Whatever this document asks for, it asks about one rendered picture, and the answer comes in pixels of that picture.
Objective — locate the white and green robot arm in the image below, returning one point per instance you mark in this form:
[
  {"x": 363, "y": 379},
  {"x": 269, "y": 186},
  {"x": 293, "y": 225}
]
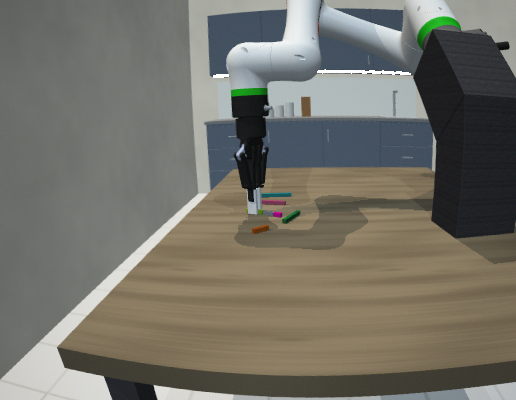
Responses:
[{"x": 251, "y": 66}]

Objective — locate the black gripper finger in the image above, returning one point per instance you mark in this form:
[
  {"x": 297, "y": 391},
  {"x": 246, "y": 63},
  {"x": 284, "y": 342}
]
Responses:
[
  {"x": 247, "y": 175},
  {"x": 260, "y": 168}
]

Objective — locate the pink rod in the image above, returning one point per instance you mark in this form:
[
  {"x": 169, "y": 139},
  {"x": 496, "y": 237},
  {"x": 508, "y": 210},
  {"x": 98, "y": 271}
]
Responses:
[{"x": 274, "y": 202}]

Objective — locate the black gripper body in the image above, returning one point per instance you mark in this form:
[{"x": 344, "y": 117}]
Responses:
[{"x": 248, "y": 130}]

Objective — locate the lime green rod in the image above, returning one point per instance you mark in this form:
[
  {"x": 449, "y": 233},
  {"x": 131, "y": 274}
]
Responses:
[{"x": 259, "y": 211}]

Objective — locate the orange rod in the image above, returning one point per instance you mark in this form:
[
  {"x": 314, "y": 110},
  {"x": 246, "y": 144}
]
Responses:
[{"x": 260, "y": 229}]

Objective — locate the dark green rod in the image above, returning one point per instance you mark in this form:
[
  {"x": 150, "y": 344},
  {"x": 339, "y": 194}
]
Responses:
[{"x": 291, "y": 216}]

